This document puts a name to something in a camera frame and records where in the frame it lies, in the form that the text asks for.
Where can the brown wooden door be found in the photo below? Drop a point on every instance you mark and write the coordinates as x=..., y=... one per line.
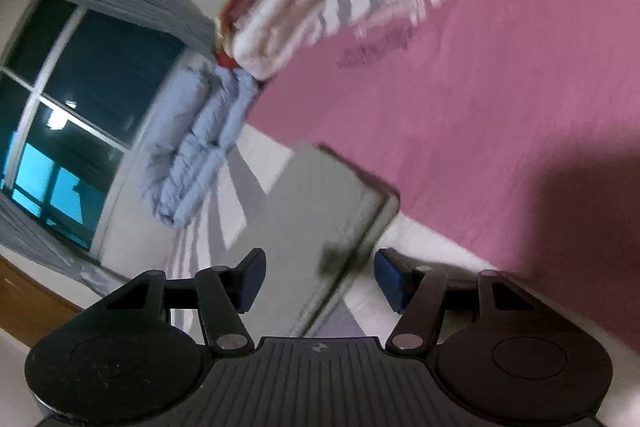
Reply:
x=30, y=292

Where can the grey pants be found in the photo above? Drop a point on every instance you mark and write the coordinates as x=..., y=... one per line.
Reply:
x=325, y=207

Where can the window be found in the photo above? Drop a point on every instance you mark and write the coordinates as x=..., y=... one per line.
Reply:
x=90, y=107

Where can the light blue folded duvet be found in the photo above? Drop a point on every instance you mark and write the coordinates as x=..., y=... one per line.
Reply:
x=200, y=147

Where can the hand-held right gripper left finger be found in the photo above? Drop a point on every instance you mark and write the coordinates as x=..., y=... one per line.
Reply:
x=250, y=279

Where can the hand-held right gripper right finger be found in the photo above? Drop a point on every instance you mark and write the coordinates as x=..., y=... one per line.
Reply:
x=395, y=279

